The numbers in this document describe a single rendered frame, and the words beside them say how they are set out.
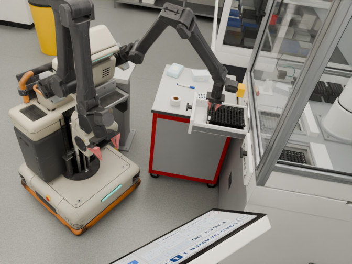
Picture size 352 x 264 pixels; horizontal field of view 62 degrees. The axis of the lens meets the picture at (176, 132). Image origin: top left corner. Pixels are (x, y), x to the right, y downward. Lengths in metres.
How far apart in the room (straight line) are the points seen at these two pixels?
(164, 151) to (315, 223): 1.13
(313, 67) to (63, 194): 1.68
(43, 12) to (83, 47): 2.85
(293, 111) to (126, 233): 1.52
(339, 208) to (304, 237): 0.29
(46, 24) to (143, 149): 2.02
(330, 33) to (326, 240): 1.16
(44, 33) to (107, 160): 2.21
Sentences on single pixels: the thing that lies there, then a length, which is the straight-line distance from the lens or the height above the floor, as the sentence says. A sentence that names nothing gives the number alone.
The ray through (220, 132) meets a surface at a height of 0.86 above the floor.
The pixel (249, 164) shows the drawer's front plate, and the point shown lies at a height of 0.93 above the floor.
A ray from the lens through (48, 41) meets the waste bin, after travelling 4.10.
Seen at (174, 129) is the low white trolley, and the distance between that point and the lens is 2.07.
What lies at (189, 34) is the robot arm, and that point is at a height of 1.46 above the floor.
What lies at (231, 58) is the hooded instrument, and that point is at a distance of 2.51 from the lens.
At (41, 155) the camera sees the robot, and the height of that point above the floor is 0.58.
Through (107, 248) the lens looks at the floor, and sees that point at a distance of 2.20.
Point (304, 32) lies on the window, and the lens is 1.26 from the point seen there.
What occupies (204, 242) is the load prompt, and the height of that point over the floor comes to 1.16.
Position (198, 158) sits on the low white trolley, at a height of 0.35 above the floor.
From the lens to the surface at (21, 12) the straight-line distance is 4.82.
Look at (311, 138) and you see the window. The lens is 1.26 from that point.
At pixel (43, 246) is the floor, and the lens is 2.28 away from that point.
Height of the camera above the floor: 1.97
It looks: 42 degrees down
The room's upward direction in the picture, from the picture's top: 9 degrees clockwise
